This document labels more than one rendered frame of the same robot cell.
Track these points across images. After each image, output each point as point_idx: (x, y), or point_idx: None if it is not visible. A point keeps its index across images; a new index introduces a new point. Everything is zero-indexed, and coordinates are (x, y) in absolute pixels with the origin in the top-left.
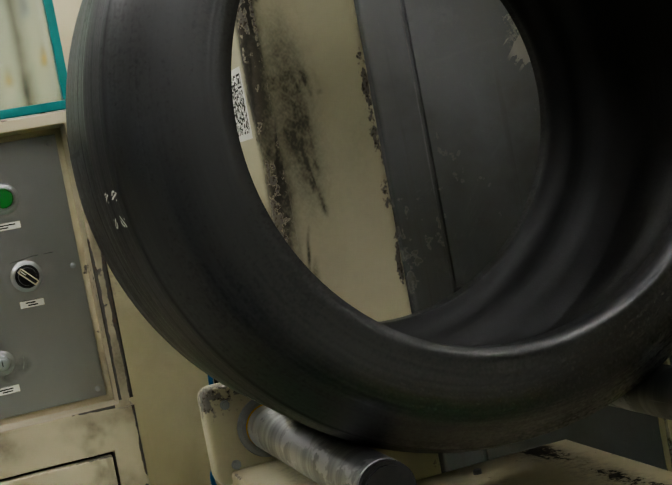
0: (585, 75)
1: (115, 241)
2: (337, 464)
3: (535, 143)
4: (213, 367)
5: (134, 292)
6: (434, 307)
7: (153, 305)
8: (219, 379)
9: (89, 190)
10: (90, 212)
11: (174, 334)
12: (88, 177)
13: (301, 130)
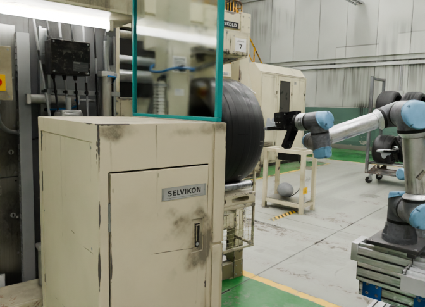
0: None
1: (253, 148)
2: (244, 182)
3: None
4: (249, 168)
5: (243, 157)
6: None
7: (251, 159)
8: (234, 173)
9: (248, 140)
10: (243, 144)
11: (246, 164)
12: (251, 138)
13: None
